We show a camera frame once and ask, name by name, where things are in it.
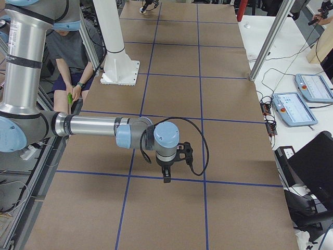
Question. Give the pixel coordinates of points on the teach pendant tablet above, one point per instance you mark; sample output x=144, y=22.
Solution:
x=314, y=88
x=293, y=110

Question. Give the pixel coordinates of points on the aluminium frame post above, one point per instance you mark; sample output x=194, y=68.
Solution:
x=280, y=9

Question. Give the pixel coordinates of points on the near teach pendant tablet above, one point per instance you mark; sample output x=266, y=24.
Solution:
x=293, y=110

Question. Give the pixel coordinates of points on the blue white call bell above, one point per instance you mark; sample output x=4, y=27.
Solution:
x=142, y=11

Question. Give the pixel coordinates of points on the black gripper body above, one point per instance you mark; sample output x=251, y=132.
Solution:
x=165, y=165
x=144, y=3

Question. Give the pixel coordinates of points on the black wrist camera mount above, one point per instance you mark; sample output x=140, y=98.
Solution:
x=185, y=152

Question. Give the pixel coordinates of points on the black office chair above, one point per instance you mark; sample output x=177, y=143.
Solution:
x=307, y=175

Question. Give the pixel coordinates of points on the black orange usb hub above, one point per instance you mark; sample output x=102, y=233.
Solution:
x=269, y=119

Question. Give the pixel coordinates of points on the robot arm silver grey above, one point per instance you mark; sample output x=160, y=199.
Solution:
x=22, y=123

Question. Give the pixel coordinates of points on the green handled stick tool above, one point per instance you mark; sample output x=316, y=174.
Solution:
x=70, y=101

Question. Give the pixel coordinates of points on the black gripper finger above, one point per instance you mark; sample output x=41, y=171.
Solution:
x=165, y=172
x=168, y=174

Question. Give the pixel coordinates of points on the white camera stand pole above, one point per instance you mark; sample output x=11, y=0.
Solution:
x=119, y=69

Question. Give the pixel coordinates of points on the red cylinder background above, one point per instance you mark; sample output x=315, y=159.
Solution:
x=241, y=9

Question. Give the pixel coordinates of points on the far teach pendant tablet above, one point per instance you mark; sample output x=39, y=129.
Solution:
x=314, y=88

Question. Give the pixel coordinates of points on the seated person grey shirt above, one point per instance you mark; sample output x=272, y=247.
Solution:
x=75, y=69

